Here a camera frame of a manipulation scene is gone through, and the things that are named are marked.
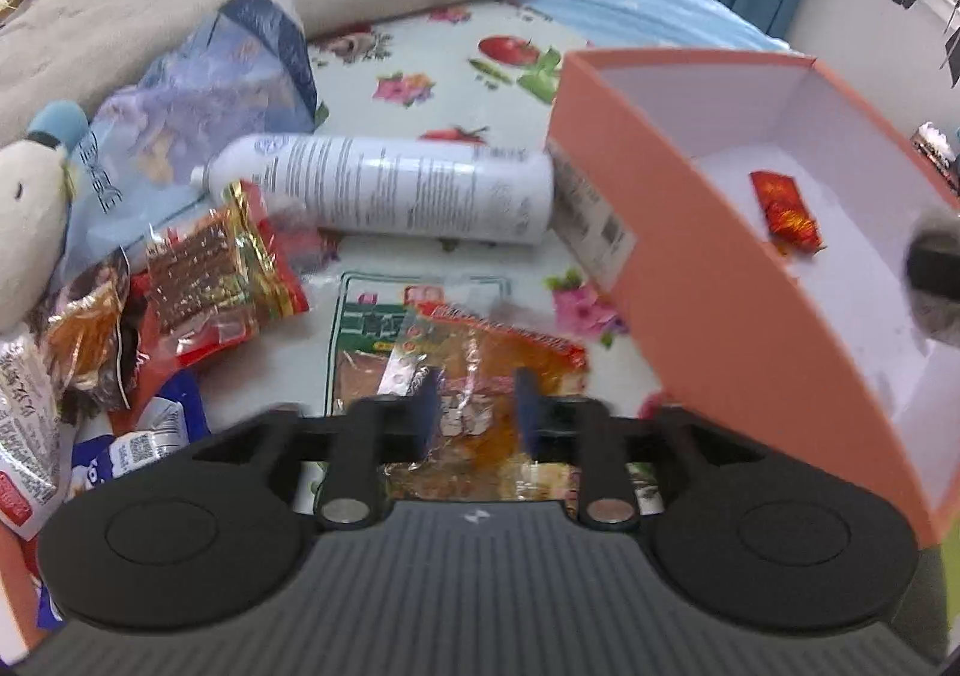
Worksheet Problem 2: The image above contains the light blue bed sheet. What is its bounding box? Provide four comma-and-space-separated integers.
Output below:
517, 0, 788, 55

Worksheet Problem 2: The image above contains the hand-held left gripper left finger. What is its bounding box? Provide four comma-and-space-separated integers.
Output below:
191, 365, 440, 531

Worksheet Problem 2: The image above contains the white printed snack packet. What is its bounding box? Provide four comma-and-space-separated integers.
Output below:
0, 335, 65, 542

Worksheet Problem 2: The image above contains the orange clear snack packet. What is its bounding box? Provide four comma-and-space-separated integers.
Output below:
379, 301, 590, 501

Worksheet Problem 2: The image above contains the red packet of brown sticks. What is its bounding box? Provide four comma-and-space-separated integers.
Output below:
127, 179, 310, 369

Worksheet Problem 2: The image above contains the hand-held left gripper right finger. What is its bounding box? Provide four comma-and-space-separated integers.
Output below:
514, 368, 758, 533

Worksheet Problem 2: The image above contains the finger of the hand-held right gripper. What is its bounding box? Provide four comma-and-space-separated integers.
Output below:
904, 211, 960, 347

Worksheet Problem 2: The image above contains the brown clear snack packet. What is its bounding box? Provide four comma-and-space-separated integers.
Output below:
45, 248, 143, 414

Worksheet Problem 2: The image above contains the white and blue plush toy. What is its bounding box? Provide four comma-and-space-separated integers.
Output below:
0, 102, 91, 336

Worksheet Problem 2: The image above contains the white spray bottle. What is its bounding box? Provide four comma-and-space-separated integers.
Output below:
191, 134, 556, 246

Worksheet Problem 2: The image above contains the blue floral tissue pack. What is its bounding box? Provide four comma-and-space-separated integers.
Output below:
56, 0, 323, 272

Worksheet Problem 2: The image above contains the small red snack packet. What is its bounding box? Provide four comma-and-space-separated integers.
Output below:
750, 170, 824, 257

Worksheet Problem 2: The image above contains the pink cardboard box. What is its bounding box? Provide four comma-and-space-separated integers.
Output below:
544, 46, 960, 549

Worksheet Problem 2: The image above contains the blue and white snack packet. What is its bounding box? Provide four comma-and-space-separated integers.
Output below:
71, 368, 215, 497

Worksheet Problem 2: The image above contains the green label snack packet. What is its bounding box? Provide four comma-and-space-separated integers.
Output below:
322, 269, 518, 422

